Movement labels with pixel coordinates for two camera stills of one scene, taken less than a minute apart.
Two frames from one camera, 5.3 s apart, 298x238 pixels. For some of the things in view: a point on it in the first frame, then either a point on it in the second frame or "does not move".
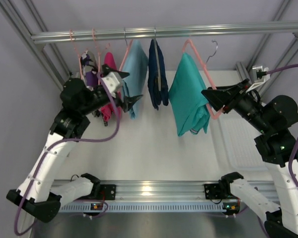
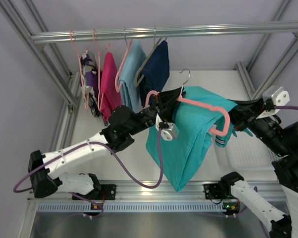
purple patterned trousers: x=90 y=66 does not move
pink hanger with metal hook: x=204 y=66 to x=225 y=133
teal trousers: x=188 y=102 to x=184 y=156
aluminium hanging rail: x=295 y=27 does not move
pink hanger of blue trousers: x=127 y=51 does not move
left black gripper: x=120 y=93 to x=161 y=106
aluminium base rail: x=181 y=191 does not move
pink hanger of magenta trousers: x=99 y=53 does not move
